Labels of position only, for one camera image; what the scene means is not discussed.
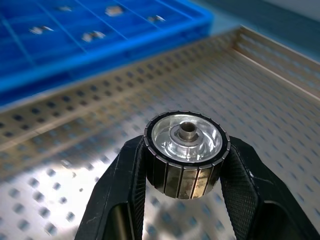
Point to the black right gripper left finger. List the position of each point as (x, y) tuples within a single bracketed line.
[(112, 190)]

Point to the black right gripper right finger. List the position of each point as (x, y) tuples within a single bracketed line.
[(255, 200)]

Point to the metal roller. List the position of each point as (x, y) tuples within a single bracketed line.
[(185, 180)]

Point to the blue plastic bin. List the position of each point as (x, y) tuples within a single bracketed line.
[(100, 57)]

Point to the perforated metal tray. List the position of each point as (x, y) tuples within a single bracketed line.
[(225, 87)]

